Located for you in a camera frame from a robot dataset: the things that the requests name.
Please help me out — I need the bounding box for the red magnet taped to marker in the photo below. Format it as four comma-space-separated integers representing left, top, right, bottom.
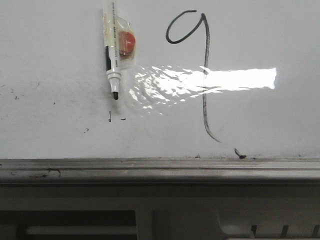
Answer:
102, 9, 136, 66

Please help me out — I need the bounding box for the grey aluminium whiteboard frame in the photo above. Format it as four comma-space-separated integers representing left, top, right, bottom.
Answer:
0, 158, 320, 185

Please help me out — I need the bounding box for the white whiteboard marker pen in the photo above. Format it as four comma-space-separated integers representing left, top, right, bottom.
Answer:
102, 0, 122, 100

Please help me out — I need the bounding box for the white whiteboard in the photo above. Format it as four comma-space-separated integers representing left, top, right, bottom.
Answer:
0, 0, 320, 159

